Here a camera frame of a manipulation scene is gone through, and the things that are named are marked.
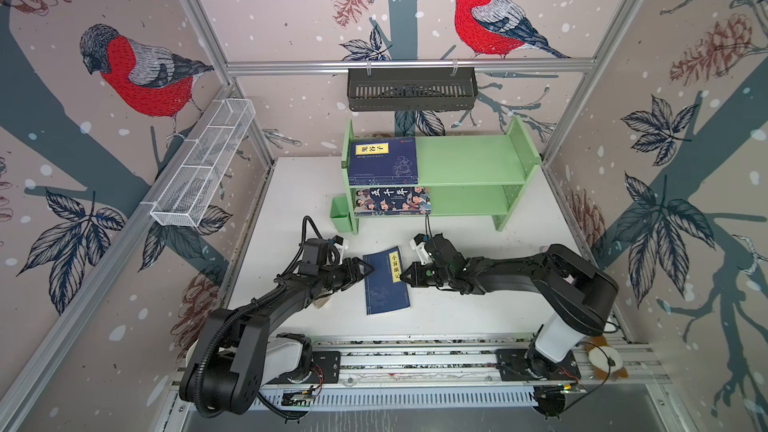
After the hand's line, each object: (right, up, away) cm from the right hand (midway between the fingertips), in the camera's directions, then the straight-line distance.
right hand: (399, 280), depth 86 cm
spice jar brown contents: (-22, -5, -4) cm, 23 cm away
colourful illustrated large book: (-2, +23, +4) cm, 24 cm away
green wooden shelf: (+20, +31, -5) cm, 37 cm away
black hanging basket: (+5, +63, +18) cm, 65 cm away
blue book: (-4, -3, -1) cm, 5 cm away
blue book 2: (-5, +35, -8) cm, 36 cm away
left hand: (-9, +3, -2) cm, 10 cm away
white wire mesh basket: (-54, +35, -7) cm, 64 cm away
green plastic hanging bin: (-20, +18, +15) cm, 30 cm away
